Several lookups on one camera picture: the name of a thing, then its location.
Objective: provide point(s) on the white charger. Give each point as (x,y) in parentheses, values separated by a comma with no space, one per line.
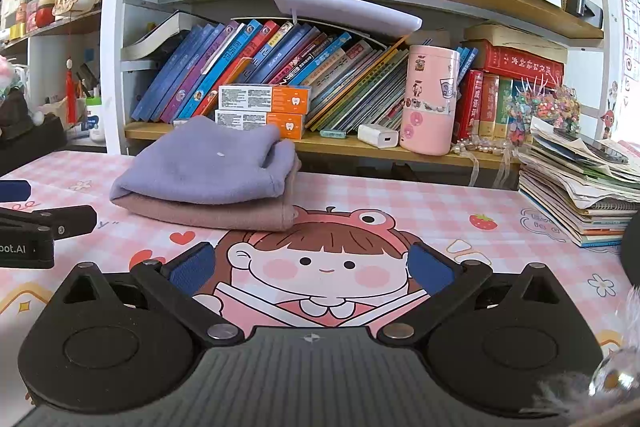
(377,136)

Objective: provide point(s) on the red and yellow upright book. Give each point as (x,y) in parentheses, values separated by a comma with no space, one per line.
(489,107)

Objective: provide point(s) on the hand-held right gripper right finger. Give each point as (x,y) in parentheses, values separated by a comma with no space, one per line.
(430,267)

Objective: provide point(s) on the stack of books and papers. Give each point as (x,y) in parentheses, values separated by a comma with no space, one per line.
(570,197)

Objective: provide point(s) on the pink sticker canister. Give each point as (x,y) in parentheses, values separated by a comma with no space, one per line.
(429,102)

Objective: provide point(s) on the dark round object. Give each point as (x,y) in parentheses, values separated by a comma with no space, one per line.
(632,252)

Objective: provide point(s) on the red tassel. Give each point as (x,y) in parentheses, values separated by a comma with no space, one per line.
(71,94)

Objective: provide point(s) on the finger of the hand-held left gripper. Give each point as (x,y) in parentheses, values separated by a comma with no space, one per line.
(70,219)
(14,191)

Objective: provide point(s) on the green upright book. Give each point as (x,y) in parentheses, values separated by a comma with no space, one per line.
(504,107)

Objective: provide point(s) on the pink plush toy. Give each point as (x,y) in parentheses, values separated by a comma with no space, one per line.
(10,72)

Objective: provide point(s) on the white flat lamp head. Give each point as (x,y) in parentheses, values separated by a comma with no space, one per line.
(345,9)

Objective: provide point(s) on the purple and pink sweater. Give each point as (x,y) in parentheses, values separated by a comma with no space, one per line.
(200,162)

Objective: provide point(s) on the white side shelf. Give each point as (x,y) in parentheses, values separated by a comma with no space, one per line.
(47,62)

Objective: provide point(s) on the red thick dictionary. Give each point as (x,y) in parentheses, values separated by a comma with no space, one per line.
(522,64)

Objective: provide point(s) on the beige thick book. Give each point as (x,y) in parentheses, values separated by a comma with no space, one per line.
(515,39)

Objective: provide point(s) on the row of leaning picture books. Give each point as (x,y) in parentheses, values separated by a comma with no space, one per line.
(300,62)

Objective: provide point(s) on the black small device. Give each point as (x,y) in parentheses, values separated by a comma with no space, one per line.
(580,2)

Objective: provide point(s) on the dark smartphone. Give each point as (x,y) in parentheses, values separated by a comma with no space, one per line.
(592,146)

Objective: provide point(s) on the alphabet wall poster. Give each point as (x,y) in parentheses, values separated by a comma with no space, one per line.
(627,47)

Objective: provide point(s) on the pink checked cartoon desk mat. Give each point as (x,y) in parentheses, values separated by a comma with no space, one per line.
(500,217)

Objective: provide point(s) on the clear crystal feather charm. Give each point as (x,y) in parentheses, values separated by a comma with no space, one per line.
(607,377)

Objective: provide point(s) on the colourful bead ornament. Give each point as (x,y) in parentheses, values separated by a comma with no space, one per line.
(545,109)

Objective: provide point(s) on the black thick book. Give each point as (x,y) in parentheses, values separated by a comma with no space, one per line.
(155,37)

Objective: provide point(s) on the teal small case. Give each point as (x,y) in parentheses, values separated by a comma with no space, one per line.
(333,135)

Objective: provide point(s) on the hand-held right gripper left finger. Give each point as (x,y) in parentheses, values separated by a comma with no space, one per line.
(192,264)

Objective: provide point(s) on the black box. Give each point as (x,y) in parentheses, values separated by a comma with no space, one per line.
(32,149)

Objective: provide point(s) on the pearl strand with ribbon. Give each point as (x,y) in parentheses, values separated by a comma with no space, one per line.
(482,147)

